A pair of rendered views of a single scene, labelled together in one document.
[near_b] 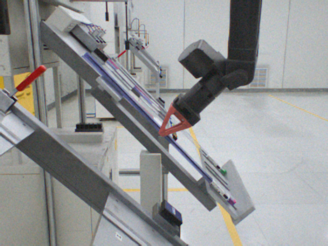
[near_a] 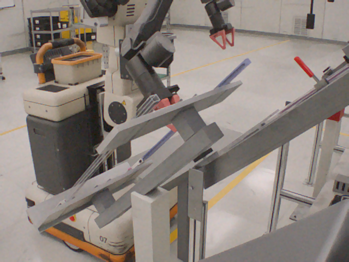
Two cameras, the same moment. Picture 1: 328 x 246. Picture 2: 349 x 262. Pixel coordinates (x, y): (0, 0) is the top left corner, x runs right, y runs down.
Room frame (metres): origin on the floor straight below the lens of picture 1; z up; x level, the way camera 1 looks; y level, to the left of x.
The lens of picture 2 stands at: (1.40, 0.48, 1.24)
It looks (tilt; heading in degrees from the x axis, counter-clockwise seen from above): 22 degrees down; 218
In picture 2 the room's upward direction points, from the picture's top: straight up
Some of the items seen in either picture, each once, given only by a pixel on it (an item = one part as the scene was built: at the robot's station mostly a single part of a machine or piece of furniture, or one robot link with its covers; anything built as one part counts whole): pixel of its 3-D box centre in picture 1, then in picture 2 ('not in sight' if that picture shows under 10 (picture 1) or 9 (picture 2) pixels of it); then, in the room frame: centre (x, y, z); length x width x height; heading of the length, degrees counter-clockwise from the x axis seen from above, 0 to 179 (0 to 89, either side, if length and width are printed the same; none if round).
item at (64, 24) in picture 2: not in sight; (56, 26); (-2.38, -5.10, 0.63); 0.40 x 0.30 x 0.14; 16
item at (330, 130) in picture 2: not in sight; (325, 156); (-0.45, 0.10, 0.39); 0.24 x 0.24 x 0.78; 1
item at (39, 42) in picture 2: not in sight; (44, 35); (-2.76, -6.11, 0.38); 0.65 x 0.46 x 0.75; 94
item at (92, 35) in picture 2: not in sight; (86, 37); (-3.32, -5.42, 0.29); 0.40 x 0.30 x 0.14; 1
